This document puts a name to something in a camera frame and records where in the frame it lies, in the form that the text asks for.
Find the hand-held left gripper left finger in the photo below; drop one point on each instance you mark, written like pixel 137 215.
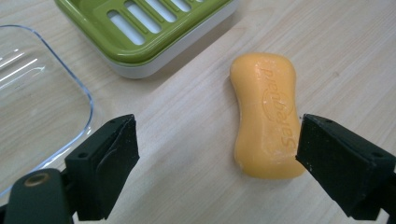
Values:
pixel 106 168

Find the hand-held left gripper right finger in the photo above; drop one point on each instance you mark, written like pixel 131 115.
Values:
pixel 339 165

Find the orange soap bar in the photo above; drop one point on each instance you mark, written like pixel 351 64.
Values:
pixel 267 115

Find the green and white soap dish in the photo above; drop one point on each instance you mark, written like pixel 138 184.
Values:
pixel 152 28

